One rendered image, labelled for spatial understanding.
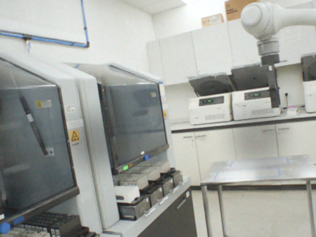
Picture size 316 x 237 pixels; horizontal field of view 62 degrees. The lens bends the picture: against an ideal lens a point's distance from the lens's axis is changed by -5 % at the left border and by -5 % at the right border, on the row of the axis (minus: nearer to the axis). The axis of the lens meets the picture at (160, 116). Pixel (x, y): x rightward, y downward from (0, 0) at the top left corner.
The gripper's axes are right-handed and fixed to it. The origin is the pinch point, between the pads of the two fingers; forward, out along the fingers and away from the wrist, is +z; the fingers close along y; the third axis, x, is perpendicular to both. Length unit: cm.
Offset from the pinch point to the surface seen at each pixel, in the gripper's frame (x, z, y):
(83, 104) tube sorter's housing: 76, -11, -29
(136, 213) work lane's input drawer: 66, 43, -16
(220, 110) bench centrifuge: 80, 15, 219
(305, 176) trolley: -8.6, 38.0, 21.3
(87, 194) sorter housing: 75, 26, -37
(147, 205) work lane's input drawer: 66, 44, -5
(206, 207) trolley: 42, 52, 14
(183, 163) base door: 141, 81, 219
